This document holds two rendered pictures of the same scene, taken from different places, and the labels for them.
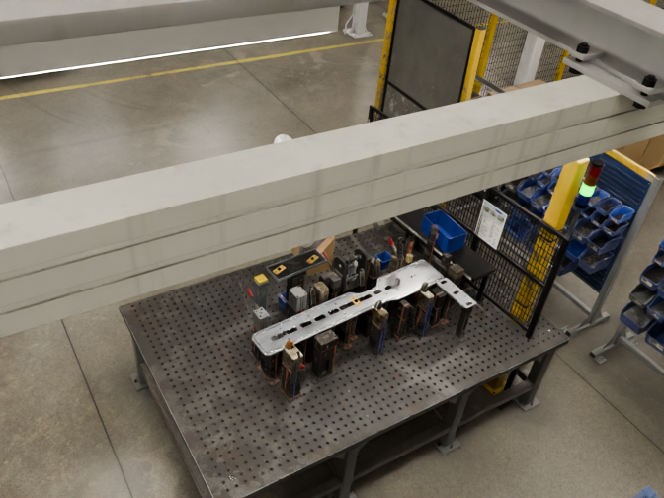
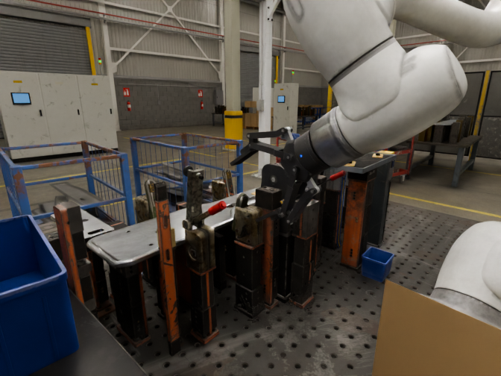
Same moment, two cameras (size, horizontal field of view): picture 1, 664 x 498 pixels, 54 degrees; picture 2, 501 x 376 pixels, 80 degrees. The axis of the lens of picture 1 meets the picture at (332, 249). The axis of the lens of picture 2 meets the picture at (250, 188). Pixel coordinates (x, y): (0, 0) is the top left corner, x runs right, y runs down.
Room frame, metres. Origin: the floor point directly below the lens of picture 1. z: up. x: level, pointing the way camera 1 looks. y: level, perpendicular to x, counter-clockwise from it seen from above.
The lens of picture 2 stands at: (4.17, -0.42, 1.39)
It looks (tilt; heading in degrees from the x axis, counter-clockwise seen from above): 16 degrees down; 171
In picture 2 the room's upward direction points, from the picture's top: straight up
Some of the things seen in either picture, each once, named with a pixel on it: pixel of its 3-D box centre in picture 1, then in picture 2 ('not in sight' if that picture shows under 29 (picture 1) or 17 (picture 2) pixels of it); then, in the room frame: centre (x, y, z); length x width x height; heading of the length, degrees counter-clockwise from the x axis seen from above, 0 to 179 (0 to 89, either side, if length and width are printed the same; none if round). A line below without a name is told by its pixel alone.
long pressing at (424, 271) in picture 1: (354, 303); (262, 194); (2.96, -0.17, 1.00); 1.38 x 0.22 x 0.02; 130
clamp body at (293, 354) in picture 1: (291, 373); not in sight; (2.46, 0.15, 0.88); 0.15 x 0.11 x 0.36; 40
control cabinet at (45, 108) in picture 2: not in sight; (60, 107); (-4.19, -3.91, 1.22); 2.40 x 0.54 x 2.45; 126
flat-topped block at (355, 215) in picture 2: (294, 291); (358, 215); (3.09, 0.21, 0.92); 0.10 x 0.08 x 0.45; 130
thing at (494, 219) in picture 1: (491, 223); not in sight; (3.55, -1.03, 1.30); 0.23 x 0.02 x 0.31; 40
